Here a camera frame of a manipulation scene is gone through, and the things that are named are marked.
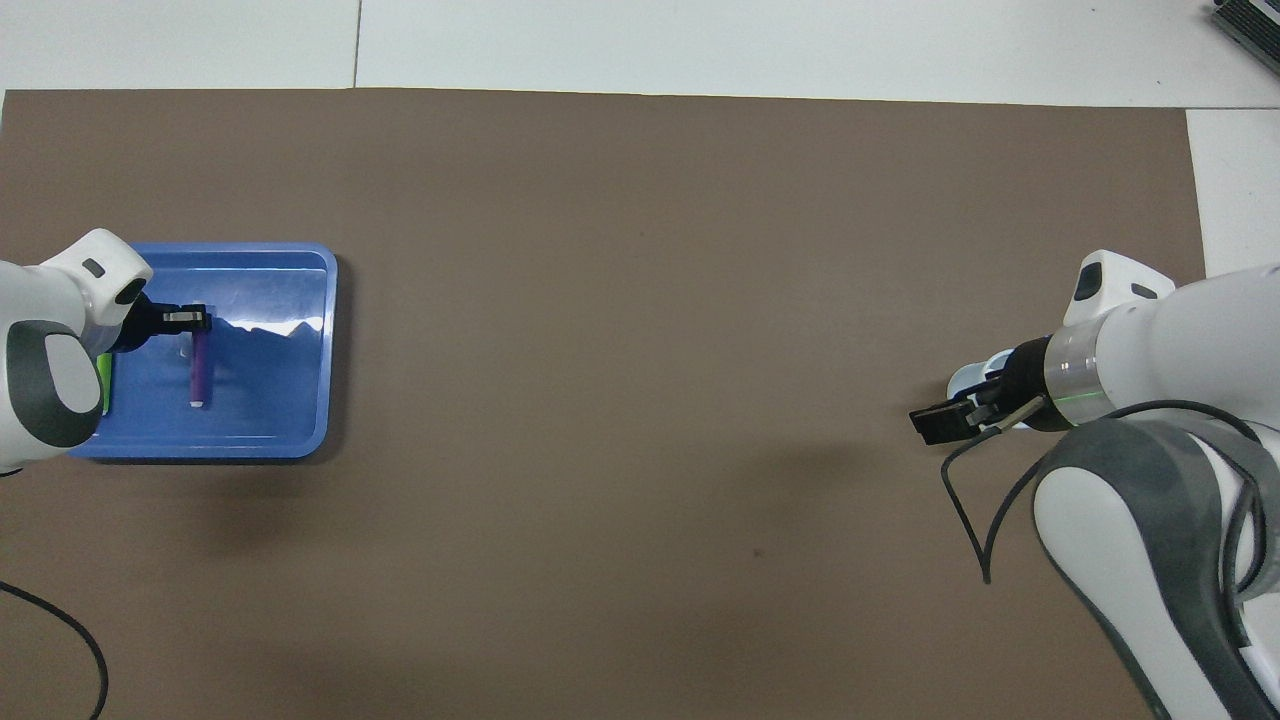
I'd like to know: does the grey ribbed device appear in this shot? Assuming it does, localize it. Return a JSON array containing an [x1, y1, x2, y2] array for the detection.
[[1205, 0, 1280, 51]]

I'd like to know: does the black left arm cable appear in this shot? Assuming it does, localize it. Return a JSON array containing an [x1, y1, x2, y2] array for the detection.
[[0, 580, 109, 720]]

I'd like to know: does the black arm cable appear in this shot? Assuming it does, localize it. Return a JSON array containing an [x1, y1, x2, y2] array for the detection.
[[0, 580, 109, 720], [940, 395, 1271, 586]]

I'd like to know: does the blue plastic tray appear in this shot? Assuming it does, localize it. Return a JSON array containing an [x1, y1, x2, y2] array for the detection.
[[60, 242, 339, 461]]

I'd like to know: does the translucent plastic cup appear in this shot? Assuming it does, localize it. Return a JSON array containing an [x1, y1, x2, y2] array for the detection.
[[946, 350, 1021, 403]]

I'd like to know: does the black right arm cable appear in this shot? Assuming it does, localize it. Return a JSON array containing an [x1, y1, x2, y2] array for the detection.
[[940, 395, 1271, 586]]

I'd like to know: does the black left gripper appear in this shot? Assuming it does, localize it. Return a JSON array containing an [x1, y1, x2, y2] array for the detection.
[[105, 295, 213, 351]]

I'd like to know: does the purple pen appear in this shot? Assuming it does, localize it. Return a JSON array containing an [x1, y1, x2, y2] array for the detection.
[[188, 332, 213, 409]]

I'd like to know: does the brown table mat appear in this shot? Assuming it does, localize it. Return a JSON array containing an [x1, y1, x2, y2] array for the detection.
[[0, 88, 1256, 720]]

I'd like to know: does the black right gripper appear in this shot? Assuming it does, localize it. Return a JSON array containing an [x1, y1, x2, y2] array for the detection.
[[908, 338, 1076, 446]]

